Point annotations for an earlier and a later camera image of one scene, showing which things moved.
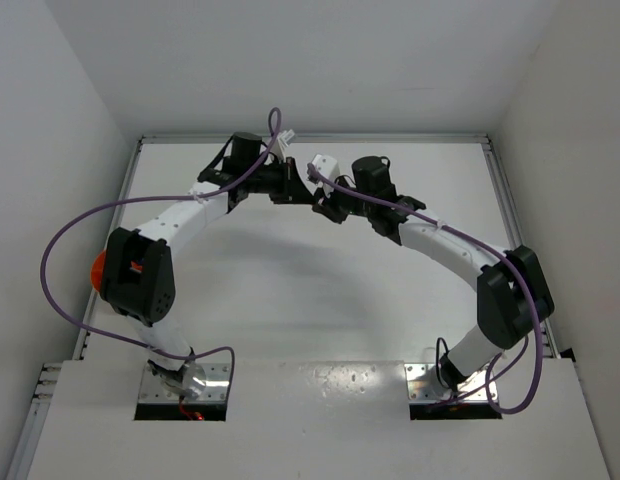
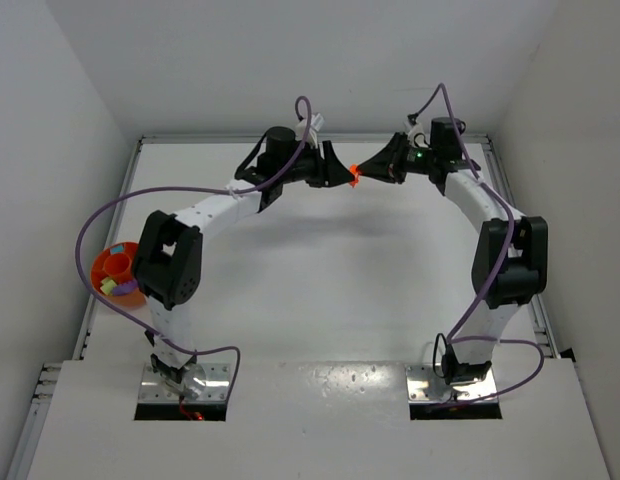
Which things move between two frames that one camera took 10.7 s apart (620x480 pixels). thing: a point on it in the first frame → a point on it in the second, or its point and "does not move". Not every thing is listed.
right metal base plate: [423, 384] does not move
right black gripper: [331, 201] → [399, 160]
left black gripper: [290, 180] → [319, 166]
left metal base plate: [153, 390] does not move
